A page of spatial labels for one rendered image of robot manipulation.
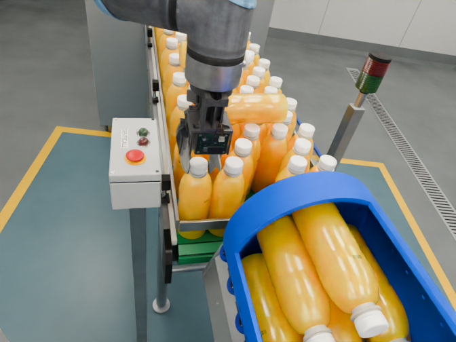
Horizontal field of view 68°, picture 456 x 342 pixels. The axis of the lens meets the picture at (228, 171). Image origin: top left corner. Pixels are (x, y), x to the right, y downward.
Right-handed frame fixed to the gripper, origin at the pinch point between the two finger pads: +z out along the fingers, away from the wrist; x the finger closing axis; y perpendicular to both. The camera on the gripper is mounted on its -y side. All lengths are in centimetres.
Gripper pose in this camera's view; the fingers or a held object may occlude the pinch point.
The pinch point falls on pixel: (198, 165)
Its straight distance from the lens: 69.9
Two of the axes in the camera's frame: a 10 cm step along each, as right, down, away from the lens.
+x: 9.7, -0.2, 2.5
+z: -1.5, 7.4, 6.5
